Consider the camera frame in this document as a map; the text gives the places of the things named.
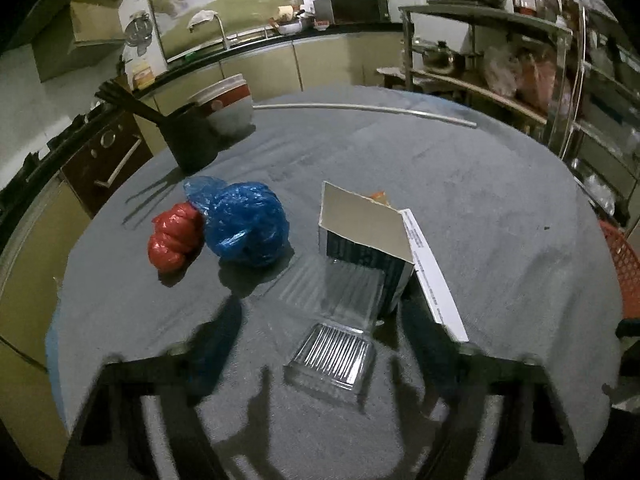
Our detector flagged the blue table cover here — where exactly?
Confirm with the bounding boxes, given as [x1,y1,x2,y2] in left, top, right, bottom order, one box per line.
[44,280,68,411]

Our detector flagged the red plastic basket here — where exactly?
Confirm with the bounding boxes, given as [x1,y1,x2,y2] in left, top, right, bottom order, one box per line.
[597,220,640,321]

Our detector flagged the metal sink faucet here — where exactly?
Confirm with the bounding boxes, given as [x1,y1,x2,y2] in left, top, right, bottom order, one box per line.
[187,10,238,51]

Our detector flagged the white plastic bag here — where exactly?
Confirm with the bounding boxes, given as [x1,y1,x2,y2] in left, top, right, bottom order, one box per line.
[482,45,521,98]

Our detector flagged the pink plastic bag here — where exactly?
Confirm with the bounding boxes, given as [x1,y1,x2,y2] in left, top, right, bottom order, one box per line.
[517,52,558,111]

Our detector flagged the beige wall cabinets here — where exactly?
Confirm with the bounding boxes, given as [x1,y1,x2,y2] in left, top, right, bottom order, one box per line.
[0,0,126,83]

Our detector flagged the black kitchen utensil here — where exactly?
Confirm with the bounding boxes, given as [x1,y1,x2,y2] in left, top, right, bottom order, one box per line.
[95,80,171,126]

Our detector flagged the dishes beside sink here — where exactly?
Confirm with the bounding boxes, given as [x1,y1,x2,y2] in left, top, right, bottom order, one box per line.
[270,5,316,36]

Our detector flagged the dark built-in oven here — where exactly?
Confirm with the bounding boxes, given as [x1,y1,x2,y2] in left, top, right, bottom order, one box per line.
[60,110,151,216]

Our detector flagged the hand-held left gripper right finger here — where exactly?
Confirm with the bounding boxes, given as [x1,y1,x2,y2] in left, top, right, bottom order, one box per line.
[415,342,586,480]

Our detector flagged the small orange box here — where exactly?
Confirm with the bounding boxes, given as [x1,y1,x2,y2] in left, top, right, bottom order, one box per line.
[131,62,155,88]

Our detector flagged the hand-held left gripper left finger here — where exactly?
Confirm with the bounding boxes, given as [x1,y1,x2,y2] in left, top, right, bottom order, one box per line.
[60,342,236,480]

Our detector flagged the clear ribbed plastic tray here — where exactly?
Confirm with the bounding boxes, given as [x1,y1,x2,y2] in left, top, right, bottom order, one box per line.
[280,255,386,333]
[282,322,377,403]

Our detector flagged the black utensil holder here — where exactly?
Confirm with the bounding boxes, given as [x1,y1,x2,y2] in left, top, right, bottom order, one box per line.
[160,104,221,173]

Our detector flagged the metal kitchen rack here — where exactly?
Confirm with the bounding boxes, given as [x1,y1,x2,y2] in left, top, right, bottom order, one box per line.
[399,4,640,221]

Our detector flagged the blue plastic bag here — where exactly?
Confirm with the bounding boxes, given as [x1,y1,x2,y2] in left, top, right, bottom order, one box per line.
[182,176,291,268]

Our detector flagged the white and red bucket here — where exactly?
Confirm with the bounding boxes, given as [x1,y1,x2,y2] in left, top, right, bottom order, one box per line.
[187,74,256,136]

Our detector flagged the red plastic bag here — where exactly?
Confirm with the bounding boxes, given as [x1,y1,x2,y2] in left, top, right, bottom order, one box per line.
[147,202,206,275]

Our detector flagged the hanging glass jar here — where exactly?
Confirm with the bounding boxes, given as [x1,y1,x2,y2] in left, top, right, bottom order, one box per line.
[125,12,153,48]

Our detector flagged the blue and white cardboard box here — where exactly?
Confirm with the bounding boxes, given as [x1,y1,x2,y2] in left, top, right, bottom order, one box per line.
[317,181,470,343]

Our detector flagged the thin white rod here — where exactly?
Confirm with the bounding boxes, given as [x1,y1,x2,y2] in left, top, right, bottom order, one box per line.
[254,102,478,128]

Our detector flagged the silver microwave oven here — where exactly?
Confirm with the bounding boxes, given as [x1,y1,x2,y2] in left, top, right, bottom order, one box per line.
[314,0,391,26]

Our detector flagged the grey table cloth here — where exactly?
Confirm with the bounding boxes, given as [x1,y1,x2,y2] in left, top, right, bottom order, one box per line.
[45,85,631,480]

